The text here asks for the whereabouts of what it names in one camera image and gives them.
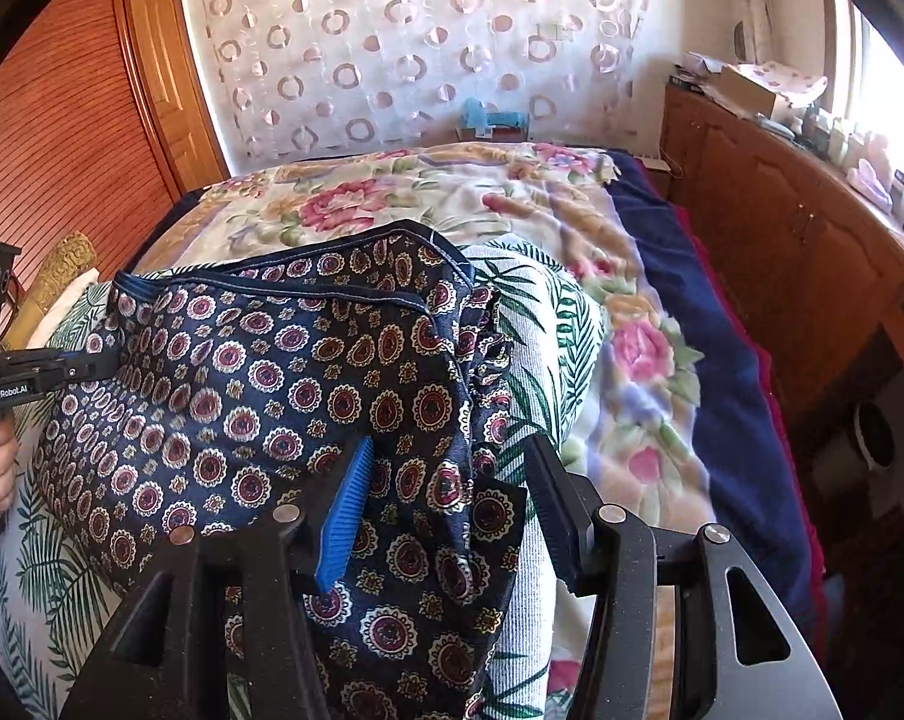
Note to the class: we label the white wrapped pipe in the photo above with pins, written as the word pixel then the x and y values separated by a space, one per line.
pixel 751 0

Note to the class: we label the navy blanket with red edge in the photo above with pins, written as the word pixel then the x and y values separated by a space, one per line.
pixel 692 300

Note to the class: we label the window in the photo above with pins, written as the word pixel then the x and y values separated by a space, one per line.
pixel 886 90

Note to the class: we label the folded brown patterned cloth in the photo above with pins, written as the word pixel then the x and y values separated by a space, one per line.
pixel 62 270

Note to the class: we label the row of small bottles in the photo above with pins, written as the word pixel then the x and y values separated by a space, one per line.
pixel 834 139

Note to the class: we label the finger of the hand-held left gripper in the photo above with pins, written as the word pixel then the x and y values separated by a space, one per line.
pixel 84 369

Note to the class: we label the floral blanket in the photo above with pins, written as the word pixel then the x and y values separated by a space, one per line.
pixel 497 195

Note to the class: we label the light blue object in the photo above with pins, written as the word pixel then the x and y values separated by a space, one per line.
pixel 489 120

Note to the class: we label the sheer circle pattern curtain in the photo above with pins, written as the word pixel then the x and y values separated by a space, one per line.
pixel 422 52

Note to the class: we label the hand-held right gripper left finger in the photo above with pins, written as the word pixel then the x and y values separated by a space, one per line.
pixel 343 521

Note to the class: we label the white round appliance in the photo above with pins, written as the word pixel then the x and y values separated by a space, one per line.
pixel 871 439

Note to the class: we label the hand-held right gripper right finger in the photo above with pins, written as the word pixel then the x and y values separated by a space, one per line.
pixel 557 517

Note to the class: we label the wooden louvred wardrobe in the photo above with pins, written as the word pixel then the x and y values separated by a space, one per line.
pixel 62 127

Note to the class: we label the cardboard box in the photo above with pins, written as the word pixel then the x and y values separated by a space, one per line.
pixel 751 94

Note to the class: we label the navy medallion print garment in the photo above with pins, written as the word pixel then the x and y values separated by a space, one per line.
pixel 272 360

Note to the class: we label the wooden cabinet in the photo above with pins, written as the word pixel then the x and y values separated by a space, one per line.
pixel 781 225

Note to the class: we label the pink object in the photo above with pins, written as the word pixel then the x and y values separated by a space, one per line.
pixel 870 184

